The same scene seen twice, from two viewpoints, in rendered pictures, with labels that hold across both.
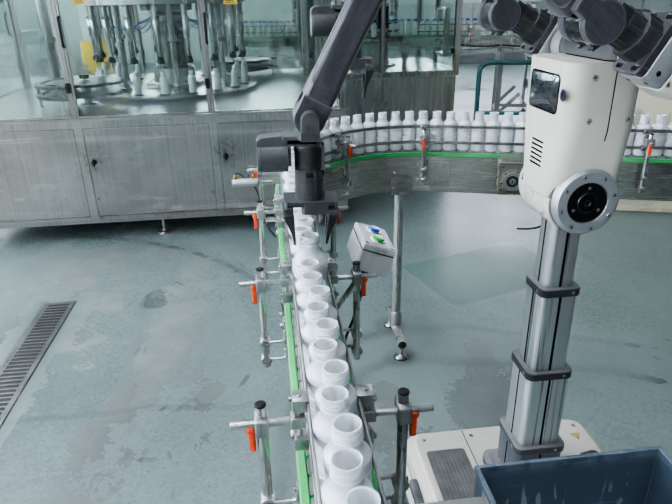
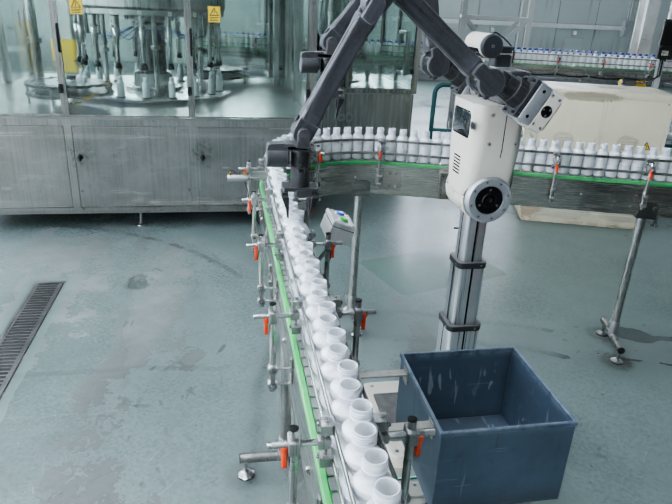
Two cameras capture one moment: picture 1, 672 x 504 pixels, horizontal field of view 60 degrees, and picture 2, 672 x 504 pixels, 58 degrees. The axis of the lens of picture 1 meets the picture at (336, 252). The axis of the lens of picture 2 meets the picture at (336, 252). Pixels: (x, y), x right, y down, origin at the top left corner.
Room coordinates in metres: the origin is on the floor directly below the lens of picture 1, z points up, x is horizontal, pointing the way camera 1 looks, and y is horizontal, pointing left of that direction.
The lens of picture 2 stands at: (-0.59, 0.07, 1.77)
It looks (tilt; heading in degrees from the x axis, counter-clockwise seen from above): 22 degrees down; 355
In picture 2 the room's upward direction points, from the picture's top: 3 degrees clockwise
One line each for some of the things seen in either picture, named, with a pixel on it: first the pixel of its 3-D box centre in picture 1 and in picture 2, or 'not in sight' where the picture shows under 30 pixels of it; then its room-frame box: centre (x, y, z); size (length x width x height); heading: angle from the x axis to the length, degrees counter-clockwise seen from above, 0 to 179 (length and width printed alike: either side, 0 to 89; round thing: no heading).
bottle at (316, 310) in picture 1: (319, 348); (305, 281); (0.85, 0.03, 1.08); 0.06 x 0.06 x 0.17
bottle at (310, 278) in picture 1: (313, 314); (299, 263); (0.96, 0.05, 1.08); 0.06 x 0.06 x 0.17
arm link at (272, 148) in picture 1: (287, 140); (287, 146); (1.08, 0.09, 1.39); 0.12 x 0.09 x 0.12; 96
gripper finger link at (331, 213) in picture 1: (319, 221); (305, 202); (1.09, 0.03, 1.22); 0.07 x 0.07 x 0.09; 6
